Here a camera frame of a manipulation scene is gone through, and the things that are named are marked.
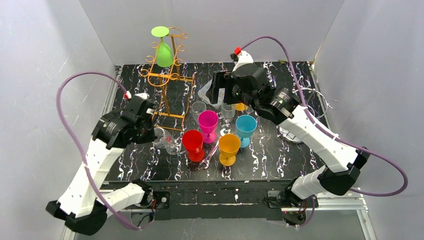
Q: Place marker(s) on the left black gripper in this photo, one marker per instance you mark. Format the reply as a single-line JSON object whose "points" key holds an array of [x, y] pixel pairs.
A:
{"points": [[149, 133]]}

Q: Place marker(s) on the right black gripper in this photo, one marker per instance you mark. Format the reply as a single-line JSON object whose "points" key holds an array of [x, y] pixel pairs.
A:
{"points": [[218, 87]]}

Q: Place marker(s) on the clear wine glass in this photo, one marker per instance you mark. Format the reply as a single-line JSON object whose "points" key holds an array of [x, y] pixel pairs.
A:
{"points": [[164, 140]]}

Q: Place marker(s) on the orange glass yellow base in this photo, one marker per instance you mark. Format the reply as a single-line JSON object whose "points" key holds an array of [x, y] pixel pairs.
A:
{"points": [[241, 107]]}

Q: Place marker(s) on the clear stemless glass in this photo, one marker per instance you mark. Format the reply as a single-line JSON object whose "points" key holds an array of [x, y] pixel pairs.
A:
{"points": [[227, 111]]}

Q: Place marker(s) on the pink wine glass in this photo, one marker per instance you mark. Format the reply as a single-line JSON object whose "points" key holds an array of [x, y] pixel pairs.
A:
{"points": [[208, 122]]}

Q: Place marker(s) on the red wine glass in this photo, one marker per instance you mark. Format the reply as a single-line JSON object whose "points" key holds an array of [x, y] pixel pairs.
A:
{"points": [[192, 141]]}

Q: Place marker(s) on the blue wine glass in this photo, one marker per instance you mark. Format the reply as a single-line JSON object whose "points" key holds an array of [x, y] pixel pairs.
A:
{"points": [[245, 127]]}

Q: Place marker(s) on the orange glass yellow foot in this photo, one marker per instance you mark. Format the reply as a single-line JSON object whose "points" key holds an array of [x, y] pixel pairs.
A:
{"points": [[228, 145]]}

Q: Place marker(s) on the green wine glass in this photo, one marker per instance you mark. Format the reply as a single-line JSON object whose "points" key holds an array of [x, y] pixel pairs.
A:
{"points": [[164, 54]]}

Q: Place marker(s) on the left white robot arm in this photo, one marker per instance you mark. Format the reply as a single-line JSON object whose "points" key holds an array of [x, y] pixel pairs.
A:
{"points": [[79, 207]]}

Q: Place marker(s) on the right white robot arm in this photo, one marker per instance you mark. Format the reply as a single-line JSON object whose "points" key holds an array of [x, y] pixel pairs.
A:
{"points": [[248, 83]]}

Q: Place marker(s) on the clear tumbler glass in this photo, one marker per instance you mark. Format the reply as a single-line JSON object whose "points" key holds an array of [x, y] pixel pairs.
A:
{"points": [[197, 108]]}

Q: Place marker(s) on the clear plastic screw box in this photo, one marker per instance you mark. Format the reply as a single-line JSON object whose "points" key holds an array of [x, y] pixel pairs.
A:
{"points": [[202, 95]]}

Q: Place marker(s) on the silver combination wrench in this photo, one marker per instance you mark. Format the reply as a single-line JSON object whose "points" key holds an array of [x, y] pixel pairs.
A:
{"points": [[205, 163]]}

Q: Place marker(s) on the gold wire glass rack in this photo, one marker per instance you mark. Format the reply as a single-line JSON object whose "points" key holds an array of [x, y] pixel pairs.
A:
{"points": [[166, 79]]}

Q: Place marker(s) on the silver wire glass rack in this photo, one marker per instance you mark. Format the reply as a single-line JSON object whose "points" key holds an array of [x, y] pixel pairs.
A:
{"points": [[317, 104]]}

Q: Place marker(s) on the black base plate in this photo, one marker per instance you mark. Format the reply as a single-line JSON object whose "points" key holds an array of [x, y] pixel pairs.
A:
{"points": [[262, 199]]}

